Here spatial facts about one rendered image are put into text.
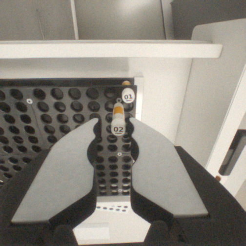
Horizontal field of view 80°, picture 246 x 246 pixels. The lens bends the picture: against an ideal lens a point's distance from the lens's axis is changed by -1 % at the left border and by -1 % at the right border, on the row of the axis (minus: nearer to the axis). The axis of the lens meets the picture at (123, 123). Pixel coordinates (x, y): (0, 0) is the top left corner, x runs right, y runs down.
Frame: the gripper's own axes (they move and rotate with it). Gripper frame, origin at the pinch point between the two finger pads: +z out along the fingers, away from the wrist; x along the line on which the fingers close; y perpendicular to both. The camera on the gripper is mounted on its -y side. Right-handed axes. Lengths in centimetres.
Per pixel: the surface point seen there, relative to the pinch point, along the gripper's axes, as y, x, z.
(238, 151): 6.1, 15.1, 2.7
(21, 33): -6.9, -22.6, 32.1
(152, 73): -1.6, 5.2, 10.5
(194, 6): -17, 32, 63
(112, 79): -1.6, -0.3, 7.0
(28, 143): 5.3, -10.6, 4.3
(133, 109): 0.9, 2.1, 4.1
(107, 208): 37.2, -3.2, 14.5
